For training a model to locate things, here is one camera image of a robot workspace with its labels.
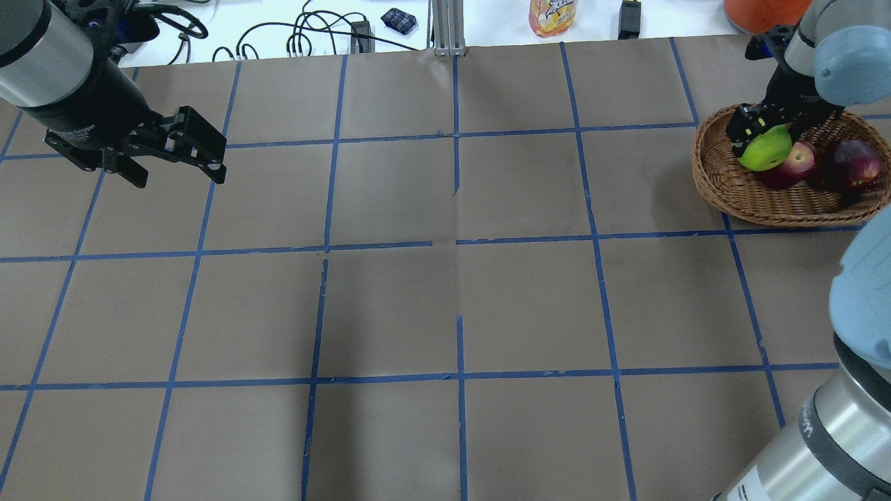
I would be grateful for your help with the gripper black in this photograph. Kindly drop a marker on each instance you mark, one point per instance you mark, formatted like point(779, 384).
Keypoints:
point(89, 103)
point(793, 91)

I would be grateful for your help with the green apple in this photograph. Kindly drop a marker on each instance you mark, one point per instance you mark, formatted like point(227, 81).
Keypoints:
point(768, 150)

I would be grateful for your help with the red yellow apple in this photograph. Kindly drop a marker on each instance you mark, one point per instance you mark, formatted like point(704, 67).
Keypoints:
point(798, 166)

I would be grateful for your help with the dark red apple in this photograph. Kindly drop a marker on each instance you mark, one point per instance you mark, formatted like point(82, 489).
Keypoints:
point(853, 165)

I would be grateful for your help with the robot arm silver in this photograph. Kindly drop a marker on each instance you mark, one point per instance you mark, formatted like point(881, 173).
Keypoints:
point(837, 447)
point(60, 66)

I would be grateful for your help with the wicker basket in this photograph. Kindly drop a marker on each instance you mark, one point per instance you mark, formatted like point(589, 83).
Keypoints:
point(727, 186)

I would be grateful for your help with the orange bucket grey lid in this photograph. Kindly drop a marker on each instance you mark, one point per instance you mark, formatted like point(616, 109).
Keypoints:
point(758, 16)

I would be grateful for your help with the black power adapter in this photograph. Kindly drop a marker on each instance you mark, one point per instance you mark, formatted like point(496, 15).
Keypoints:
point(630, 24)

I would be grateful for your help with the orange juice bottle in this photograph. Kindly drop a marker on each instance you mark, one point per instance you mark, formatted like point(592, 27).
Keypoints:
point(551, 18)

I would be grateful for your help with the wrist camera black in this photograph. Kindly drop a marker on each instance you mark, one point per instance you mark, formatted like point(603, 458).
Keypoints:
point(768, 45)
point(110, 24)

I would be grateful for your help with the aluminium frame post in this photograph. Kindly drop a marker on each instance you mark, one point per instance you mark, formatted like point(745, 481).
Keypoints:
point(446, 28)

